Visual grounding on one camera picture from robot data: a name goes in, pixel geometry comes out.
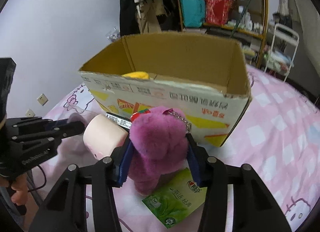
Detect small black card box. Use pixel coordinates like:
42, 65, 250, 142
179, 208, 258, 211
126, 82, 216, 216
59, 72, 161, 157
106, 112, 132, 130

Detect teal bag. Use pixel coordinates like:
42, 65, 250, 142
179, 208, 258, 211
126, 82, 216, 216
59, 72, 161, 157
180, 0, 206, 28

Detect floral curtain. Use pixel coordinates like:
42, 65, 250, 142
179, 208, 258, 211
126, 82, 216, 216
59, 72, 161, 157
279, 0, 319, 61

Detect plastic bag with toys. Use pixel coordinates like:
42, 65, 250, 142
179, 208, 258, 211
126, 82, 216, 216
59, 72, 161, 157
106, 27, 120, 43

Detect white rolling cart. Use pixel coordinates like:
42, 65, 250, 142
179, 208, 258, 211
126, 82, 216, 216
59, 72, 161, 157
263, 23, 300, 82

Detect open cardboard box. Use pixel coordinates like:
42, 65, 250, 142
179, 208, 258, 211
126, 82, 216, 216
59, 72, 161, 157
79, 32, 252, 147

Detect person's left hand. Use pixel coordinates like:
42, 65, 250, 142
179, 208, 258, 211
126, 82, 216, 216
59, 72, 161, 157
0, 173, 28, 205

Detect pink fluffy bear plush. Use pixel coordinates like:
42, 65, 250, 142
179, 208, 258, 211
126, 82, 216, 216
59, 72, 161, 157
129, 106, 189, 196

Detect pink swiss roll plush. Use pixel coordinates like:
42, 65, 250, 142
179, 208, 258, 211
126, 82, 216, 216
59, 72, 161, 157
83, 114, 128, 160

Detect yellow duck plush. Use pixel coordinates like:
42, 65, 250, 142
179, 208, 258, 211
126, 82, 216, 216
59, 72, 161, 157
122, 71, 150, 79

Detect wall socket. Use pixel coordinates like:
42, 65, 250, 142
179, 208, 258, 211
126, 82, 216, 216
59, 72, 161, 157
37, 94, 48, 106
25, 109, 35, 117

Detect red patterned bag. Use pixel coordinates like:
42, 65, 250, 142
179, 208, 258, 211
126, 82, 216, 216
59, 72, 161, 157
205, 0, 233, 25

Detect green broom handle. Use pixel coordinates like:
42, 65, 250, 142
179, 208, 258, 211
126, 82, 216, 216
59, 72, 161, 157
230, 0, 251, 38

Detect beige coat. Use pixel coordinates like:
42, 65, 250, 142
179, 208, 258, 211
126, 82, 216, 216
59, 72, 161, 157
136, 0, 164, 34

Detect wooden bookshelf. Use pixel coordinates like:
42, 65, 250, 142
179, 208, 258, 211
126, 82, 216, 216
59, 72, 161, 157
178, 0, 268, 68

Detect black hanging clothes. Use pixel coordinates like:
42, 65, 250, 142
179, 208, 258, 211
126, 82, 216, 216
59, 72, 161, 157
119, 0, 140, 37

